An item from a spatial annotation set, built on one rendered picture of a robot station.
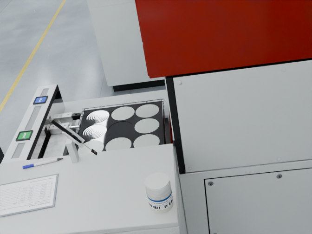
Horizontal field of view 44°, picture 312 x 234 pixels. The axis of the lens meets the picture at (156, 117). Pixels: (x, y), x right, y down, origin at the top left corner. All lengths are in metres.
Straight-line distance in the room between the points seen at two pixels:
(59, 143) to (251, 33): 0.88
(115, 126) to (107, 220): 0.55
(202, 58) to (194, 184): 0.51
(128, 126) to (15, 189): 0.51
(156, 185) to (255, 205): 0.63
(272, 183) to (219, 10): 0.70
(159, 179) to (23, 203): 0.45
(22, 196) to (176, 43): 0.67
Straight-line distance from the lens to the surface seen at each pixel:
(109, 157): 1.34
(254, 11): 1.15
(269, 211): 1.64
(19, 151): 1.53
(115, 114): 1.66
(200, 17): 1.13
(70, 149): 1.33
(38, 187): 1.32
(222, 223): 1.65
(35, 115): 1.71
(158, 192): 1.06
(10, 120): 3.71
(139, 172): 1.25
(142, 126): 1.56
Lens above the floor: 1.80
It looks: 34 degrees down
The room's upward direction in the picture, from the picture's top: 10 degrees counter-clockwise
